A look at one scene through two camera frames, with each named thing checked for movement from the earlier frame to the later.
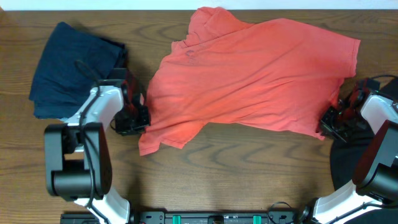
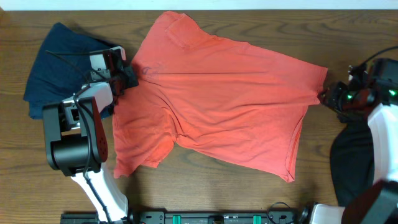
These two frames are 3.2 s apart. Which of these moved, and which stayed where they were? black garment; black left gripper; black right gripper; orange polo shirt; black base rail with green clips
Moved: black right gripper; orange polo shirt; black left gripper
Stayed: black base rail with green clips; black garment
